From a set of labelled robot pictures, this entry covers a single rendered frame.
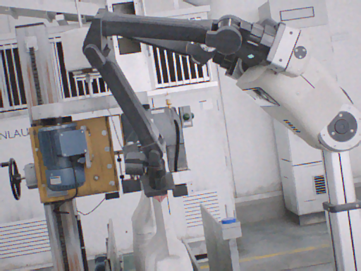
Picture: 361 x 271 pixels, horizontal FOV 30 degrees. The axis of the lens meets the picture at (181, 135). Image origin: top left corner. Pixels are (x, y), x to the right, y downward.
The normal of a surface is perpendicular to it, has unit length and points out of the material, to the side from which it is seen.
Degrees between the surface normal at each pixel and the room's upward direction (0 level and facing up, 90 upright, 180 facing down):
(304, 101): 115
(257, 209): 90
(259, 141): 90
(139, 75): 90
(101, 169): 90
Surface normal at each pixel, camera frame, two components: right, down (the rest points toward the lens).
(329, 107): 0.50, 0.40
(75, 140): 0.51, -0.03
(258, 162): 0.10, 0.04
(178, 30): -0.11, 0.49
